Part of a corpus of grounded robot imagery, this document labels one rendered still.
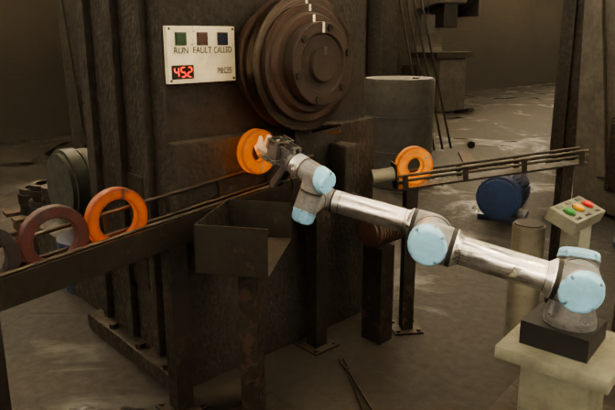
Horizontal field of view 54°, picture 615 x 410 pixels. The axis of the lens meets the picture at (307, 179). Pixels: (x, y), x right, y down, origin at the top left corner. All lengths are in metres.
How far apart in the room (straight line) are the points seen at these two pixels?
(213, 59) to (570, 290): 1.29
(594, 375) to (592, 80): 2.94
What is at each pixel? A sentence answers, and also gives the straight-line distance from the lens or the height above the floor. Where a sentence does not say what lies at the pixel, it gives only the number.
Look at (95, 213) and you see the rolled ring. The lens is 1.81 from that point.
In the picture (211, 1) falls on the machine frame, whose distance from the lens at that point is 2.10.
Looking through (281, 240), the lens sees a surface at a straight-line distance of 1.84.
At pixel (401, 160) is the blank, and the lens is 2.40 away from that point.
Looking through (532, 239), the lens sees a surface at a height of 0.47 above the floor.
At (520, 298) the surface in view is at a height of 0.23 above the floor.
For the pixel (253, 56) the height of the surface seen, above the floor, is 1.14.
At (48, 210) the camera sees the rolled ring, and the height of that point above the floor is 0.76.
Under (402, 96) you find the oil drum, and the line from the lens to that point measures 4.81.
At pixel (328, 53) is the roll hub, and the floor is 1.15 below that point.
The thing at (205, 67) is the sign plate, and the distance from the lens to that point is 2.06.
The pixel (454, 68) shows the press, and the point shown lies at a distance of 10.15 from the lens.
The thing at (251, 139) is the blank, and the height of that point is 0.87.
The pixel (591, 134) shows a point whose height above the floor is 0.55.
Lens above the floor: 1.20
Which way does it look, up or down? 13 degrees down
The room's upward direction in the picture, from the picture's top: straight up
